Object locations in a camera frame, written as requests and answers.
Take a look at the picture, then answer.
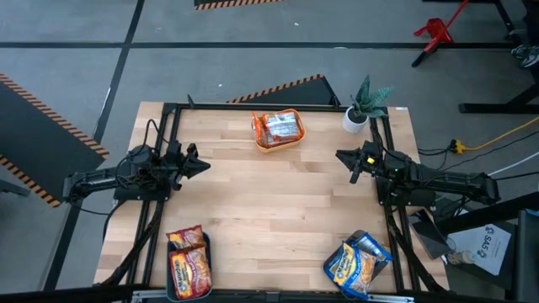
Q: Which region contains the white printed paper sheet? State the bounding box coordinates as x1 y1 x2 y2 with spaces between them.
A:
448 222 513 277

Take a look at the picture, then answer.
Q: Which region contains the black hazard-striped floor ramp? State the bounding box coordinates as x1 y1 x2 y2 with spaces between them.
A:
227 74 341 106

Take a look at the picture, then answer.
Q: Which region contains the black chair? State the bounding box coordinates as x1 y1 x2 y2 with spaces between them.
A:
511 208 539 303

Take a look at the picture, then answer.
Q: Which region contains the red Maruchan ramen pack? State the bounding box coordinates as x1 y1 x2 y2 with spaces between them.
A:
165 225 207 252
169 246 213 300

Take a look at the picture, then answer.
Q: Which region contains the black metal stand frame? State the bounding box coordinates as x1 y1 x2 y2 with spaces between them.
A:
458 0 539 114

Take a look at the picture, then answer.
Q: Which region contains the large black hazard-striped mat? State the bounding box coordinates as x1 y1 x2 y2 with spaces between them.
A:
0 73 109 210

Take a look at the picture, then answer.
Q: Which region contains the orange plastic bin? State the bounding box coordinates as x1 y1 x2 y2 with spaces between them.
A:
252 108 307 153

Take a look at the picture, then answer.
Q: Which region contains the teal plastic bin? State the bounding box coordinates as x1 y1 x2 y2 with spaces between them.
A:
165 231 215 303

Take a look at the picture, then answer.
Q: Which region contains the black metal beam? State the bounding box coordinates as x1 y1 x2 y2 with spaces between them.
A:
441 191 539 237

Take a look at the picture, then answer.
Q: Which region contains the small black hazard-striped mat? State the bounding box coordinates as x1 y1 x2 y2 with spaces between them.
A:
193 0 286 12

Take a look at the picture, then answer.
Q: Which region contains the person's shoe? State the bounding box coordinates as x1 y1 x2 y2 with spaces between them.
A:
520 50 539 69
510 44 536 61

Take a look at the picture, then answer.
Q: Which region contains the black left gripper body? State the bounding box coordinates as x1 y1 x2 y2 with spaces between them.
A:
162 141 200 193

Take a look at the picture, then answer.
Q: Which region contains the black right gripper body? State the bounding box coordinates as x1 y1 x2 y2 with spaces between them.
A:
350 141 392 185

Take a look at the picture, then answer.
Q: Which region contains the orange Maruchan ramen pack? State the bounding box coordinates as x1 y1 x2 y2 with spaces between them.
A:
260 111 305 144
251 111 270 149

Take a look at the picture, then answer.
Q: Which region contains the white cable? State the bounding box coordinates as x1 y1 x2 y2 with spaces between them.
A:
488 151 539 178

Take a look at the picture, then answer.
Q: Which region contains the black aluminium table frame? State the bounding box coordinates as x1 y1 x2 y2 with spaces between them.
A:
100 94 447 303

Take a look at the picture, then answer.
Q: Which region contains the grey table leg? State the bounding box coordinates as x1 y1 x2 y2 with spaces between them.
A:
0 179 31 198

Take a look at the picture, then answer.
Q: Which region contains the dark grey tablet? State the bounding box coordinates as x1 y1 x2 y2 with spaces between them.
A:
407 208 452 260

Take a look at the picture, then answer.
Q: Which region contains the red floor stand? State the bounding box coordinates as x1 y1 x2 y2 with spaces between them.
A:
411 0 471 68

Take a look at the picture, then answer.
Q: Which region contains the white plant pot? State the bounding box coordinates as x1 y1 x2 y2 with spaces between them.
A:
341 105 371 135

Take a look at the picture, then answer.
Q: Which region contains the silver mount bracket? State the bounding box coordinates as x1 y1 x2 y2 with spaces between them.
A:
130 289 182 303

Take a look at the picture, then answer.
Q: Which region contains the green snake plant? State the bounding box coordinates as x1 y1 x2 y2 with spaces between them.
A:
350 74 395 120

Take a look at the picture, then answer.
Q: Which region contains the blue Maruchan ramen pack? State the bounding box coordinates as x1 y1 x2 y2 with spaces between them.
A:
351 232 395 264
323 241 378 300

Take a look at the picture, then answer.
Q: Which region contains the yellow extension cable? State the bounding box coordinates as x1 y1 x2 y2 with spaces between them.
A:
452 115 539 155

